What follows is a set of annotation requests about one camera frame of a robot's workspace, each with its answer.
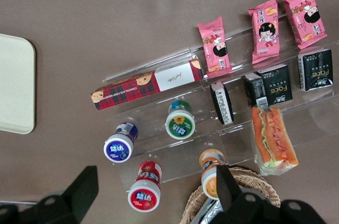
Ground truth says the black tissue pack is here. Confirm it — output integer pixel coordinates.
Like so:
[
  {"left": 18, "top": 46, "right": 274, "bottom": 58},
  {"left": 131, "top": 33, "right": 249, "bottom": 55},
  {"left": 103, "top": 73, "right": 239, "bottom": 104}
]
[
  {"left": 243, "top": 64, "right": 294, "bottom": 110},
  {"left": 210, "top": 80, "right": 235, "bottom": 126},
  {"left": 296, "top": 48, "right": 334, "bottom": 92}
]

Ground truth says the silver foil container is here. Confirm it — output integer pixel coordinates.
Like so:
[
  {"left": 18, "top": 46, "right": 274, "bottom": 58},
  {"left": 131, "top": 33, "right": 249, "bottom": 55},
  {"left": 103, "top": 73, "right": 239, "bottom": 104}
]
[{"left": 190, "top": 197, "right": 226, "bottom": 224}]

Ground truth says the green gum bottle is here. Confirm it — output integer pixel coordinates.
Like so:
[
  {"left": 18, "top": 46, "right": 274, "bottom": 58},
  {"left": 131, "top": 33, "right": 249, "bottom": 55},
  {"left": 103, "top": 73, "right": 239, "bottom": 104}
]
[{"left": 165, "top": 100, "right": 197, "bottom": 140}]

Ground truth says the cream rectangular tray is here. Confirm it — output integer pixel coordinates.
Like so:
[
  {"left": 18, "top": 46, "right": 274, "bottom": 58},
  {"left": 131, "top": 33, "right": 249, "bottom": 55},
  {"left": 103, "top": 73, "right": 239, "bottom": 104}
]
[{"left": 0, "top": 33, "right": 37, "bottom": 135}]

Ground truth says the pink cartoon snack pack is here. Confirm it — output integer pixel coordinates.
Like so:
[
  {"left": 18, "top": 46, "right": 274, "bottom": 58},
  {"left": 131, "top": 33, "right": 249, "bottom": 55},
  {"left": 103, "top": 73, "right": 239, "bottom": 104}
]
[
  {"left": 197, "top": 16, "right": 234, "bottom": 79},
  {"left": 279, "top": 0, "right": 328, "bottom": 50},
  {"left": 247, "top": 0, "right": 281, "bottom": 65}
]

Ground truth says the red plaid cookie box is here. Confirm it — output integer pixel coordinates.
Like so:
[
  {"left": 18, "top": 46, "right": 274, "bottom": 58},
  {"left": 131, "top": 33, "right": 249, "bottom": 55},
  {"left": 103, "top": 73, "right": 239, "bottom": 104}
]
[{"left": 90, "top": 59, "right": 204, "bottom": 111}]

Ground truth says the oval wicker basket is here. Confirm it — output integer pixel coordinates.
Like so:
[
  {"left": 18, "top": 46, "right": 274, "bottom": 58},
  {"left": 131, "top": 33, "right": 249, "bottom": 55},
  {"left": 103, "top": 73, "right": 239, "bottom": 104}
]
[{"left": 181, "top": 165, "right": 281, "bottom": 224}]

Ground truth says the sandwich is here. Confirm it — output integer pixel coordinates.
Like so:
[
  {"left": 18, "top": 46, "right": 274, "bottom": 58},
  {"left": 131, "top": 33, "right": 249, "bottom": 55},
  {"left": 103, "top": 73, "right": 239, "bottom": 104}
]
[{"left": 251, "top": 106, "right": 300, "bottom": 177}]

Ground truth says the clear acrylic stepped shelf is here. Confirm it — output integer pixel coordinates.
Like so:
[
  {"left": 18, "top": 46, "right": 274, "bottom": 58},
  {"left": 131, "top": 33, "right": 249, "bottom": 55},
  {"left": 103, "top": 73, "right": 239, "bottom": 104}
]
[{"left": 102, "top": 12, "right": 339, "bottom": 185}]

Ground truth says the orange gum bottle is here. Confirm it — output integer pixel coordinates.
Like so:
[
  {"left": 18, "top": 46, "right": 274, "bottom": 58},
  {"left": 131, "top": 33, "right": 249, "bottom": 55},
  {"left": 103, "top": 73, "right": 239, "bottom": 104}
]
[{"left": 199, "top": 148, "right": 227, "bottom": 200}]

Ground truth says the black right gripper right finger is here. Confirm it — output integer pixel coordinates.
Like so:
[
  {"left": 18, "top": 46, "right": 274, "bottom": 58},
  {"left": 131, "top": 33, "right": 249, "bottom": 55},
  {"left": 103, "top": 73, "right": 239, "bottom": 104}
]
[{"left": 216, "top": 165, "right": 280, "bottom": 224}]

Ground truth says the purple gum bottle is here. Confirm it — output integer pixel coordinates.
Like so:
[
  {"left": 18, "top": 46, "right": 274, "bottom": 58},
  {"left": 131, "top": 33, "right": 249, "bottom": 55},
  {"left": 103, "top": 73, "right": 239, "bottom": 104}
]
[{"left": 103, "top": 122, "right": 139, "bottom": 163}]

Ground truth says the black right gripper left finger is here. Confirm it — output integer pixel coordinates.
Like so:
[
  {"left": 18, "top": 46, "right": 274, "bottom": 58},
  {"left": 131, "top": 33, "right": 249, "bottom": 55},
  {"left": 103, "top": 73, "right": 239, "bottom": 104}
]
[{"left": 34, "top": 165, "right": 99, "bottom": 224}]

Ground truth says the red gum bottle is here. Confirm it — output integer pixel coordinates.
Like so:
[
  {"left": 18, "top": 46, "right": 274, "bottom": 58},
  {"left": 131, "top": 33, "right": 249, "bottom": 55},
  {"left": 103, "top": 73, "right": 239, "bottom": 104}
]
[{"left": 127, "top": 160, "right": 163, "bottom": 213}]

